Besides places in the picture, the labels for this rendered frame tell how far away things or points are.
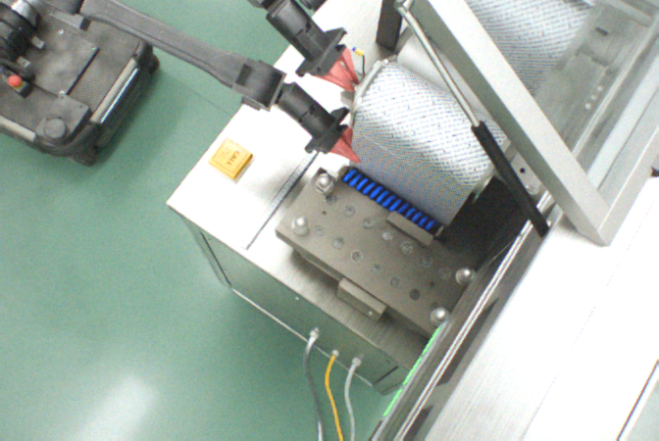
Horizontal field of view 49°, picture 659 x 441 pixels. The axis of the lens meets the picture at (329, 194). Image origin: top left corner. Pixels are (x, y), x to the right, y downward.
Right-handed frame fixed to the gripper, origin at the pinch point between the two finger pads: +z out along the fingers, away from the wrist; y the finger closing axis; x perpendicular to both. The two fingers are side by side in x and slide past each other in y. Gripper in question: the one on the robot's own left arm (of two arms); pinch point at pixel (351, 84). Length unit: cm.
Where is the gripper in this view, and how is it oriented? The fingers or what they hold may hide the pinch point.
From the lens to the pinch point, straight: 132.2
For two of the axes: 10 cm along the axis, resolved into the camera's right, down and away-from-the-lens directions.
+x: 5.3, 0.7, -8.4
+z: 6.5, 6.0, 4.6
